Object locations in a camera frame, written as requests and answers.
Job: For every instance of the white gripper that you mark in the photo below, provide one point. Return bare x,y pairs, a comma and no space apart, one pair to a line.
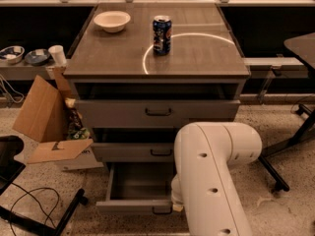
176,199

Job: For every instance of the blue soda can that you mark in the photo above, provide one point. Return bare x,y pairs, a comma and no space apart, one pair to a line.
162,27

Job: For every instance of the blue patterned bowl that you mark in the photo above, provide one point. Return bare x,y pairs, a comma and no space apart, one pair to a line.
12,54

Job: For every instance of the white paper cup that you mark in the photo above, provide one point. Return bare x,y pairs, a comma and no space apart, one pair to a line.
58,55

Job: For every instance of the grey drawer cabinet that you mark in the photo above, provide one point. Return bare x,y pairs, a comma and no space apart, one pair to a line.
203,63

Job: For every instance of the white bowl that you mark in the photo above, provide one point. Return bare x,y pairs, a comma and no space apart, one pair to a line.
112,21

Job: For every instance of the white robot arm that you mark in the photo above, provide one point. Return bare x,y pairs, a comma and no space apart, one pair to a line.
203,154

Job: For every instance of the black stand left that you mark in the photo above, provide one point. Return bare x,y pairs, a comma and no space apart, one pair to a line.
10,169

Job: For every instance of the black table stand right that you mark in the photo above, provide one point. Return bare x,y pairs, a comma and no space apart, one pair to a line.
303,49

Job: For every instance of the snack bags in box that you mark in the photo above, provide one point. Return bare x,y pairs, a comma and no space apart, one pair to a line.
76,130

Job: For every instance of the grey drawer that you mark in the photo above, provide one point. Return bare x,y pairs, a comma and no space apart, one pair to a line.
139,188
154,113
128,152

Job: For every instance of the grey low shelf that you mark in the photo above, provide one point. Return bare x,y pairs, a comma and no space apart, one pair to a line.
23,71

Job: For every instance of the dark blue bowl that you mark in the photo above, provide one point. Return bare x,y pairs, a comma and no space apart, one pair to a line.
37,57

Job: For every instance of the open cardboard box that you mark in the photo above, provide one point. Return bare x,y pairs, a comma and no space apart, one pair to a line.
44,118

